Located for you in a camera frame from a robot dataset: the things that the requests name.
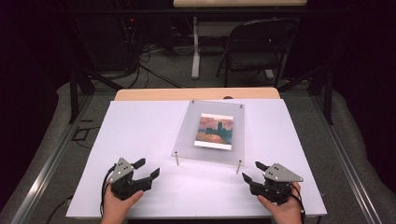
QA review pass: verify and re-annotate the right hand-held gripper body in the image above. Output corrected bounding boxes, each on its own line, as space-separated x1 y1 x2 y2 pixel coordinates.
248 162 304 206

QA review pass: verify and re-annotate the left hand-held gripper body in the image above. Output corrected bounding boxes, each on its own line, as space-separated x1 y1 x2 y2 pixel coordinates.
106 157 153 201

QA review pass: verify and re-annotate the clear acrylic picture frame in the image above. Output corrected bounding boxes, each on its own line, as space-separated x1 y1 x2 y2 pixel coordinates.
171 99 247 175

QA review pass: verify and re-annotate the painted landscape picture card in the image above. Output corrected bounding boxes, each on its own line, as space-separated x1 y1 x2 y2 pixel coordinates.
193 112 234 151

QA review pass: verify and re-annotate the person's left hand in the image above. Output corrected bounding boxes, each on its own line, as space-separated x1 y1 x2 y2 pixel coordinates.
100 186 145 224

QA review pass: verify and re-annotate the person's right hand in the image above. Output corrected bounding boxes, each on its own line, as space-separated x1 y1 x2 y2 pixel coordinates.
256 181 304 224

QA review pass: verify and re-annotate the white board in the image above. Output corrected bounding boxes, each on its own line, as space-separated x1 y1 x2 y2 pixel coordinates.
65 98 328 218

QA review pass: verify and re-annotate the light wooden table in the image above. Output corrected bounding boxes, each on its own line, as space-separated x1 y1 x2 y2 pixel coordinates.
114 87 281 102

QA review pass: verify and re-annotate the black metal stand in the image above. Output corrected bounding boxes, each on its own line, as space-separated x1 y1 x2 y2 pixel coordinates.
277 64 334 126
68 65 124 124

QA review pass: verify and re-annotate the black folding chair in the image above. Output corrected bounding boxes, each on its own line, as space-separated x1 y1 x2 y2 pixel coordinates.
216 18 301 89

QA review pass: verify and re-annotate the wooden desk with white legs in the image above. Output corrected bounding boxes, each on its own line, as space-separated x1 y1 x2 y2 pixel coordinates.
173 0 307 80

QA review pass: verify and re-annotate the black computer tower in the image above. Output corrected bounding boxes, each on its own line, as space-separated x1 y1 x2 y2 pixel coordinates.
120 13 142 43

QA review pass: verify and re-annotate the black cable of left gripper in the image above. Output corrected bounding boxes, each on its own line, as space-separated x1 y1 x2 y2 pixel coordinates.
99 164 117 218

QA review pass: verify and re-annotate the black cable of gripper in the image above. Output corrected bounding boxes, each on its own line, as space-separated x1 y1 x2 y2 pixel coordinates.
290 182 307 224
99 164 117 218

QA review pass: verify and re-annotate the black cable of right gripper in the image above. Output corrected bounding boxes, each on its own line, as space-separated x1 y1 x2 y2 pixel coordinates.
290 182 307 224

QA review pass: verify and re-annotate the aluminium rail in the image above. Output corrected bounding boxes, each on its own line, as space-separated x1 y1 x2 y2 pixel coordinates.
10 92 94 224
311 92 379 224

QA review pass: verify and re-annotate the black floor cable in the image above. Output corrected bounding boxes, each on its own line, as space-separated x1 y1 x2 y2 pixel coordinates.
46 195 75 224

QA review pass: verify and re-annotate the bundle of floor cables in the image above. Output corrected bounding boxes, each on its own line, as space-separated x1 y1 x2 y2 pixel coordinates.
122 41 186 90

